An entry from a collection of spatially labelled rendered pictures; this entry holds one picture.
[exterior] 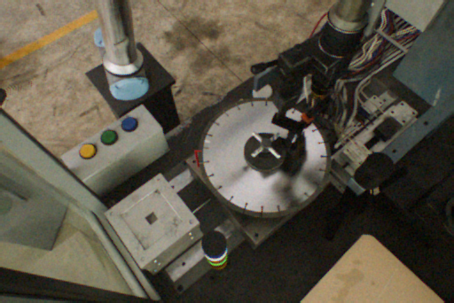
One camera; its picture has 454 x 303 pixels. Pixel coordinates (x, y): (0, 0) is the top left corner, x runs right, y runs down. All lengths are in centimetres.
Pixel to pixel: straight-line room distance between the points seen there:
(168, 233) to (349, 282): 52
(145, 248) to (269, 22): 201
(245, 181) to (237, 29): 178
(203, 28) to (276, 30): 51
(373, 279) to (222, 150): 56
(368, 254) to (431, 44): 63
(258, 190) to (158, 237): 28
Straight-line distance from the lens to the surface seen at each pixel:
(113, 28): 96
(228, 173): 88
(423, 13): 66
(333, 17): 69
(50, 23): 289
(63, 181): 81
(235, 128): 95
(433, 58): 71
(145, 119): 105
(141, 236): 92
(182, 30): 255
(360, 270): 109
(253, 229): 95
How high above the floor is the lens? 177
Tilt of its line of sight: 64 degrees down
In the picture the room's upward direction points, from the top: 2 degrees counter-clockwise
